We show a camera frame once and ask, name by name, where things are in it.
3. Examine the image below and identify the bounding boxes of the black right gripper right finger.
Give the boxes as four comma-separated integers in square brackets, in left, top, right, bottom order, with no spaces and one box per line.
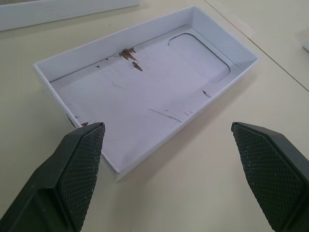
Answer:
[231,121,309,232]

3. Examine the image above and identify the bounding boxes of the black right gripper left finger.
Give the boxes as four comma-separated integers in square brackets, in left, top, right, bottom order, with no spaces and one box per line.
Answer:
[0,122,106,232]

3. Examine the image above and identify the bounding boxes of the white open phone box base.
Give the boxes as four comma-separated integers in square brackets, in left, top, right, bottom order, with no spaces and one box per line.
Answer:
[33,5,259,183]

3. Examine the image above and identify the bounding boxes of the white flat cardboard box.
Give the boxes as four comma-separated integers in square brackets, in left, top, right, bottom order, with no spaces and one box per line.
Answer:
[0,0,140,32]

